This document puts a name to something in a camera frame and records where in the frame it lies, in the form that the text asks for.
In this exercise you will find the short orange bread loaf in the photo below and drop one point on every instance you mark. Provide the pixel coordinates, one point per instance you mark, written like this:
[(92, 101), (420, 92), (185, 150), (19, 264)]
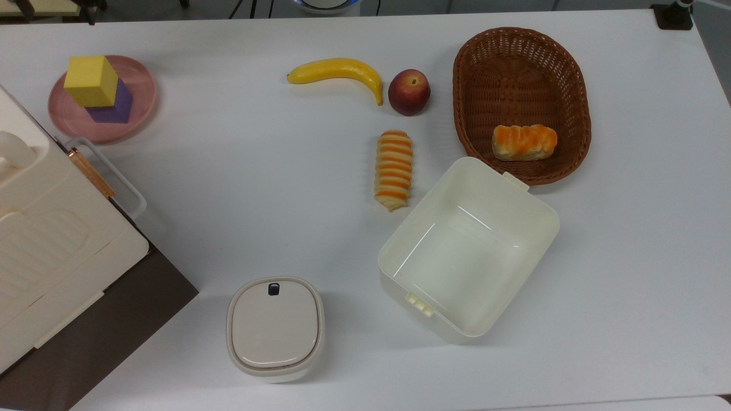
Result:
[(524, 141)]

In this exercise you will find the yellow banana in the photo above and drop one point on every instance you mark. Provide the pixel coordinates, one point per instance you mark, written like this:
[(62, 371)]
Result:
[(342, 69)]

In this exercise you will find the red apple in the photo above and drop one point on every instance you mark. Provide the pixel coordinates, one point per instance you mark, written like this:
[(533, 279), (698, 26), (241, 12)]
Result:
[(409, 92)]

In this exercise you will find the black pole clamp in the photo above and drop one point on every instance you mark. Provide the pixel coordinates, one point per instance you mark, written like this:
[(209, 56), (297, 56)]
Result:
[(92, 10)]

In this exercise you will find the cream round lidded bin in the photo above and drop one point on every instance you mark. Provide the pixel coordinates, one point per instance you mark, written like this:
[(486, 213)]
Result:
[(275, 328)]

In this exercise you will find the pink plate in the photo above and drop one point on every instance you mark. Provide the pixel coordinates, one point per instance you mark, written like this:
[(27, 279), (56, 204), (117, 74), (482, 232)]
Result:
[(140, 97)]

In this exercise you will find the black corner clamp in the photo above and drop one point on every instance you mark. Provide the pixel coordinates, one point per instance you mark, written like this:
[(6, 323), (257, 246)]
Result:
[(673, 16)]

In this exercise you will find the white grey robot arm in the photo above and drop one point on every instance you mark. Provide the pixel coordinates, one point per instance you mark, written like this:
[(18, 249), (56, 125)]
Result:
[(326, 4)]

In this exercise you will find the long orange striped bread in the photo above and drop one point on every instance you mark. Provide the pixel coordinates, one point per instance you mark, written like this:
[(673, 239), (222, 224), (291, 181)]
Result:
[(394, 171)]

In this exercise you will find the brown wicker basket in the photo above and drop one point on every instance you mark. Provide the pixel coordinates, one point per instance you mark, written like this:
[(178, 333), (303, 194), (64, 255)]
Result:
[(514, 74)]

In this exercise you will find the white square plastic container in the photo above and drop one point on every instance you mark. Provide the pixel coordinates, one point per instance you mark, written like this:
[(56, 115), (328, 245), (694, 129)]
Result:
[(468, 257)]

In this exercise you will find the purple foam cube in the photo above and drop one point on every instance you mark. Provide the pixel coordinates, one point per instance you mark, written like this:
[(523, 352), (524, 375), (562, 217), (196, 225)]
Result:
[(117, 108)]

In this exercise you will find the yellow foam cube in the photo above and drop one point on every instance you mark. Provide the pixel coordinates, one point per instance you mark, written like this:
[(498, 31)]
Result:
[(90, 81)]

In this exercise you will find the dark brown wooden box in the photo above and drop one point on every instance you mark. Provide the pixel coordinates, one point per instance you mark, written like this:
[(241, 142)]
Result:
[(114, 337)]

